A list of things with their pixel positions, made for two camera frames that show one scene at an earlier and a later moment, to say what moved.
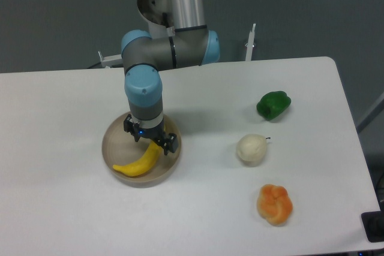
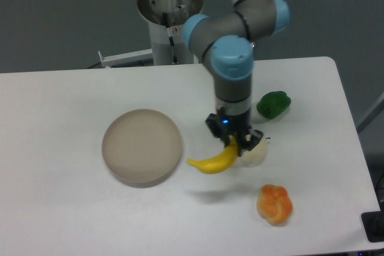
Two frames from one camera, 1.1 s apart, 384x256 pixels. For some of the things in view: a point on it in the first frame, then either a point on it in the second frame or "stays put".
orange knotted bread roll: [274, 204] stays put
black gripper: [169, 142] → [221, 126]
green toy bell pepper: [273, 104] stays put
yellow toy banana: [145, 162] → [219, 162]
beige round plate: [120, 148] stays put
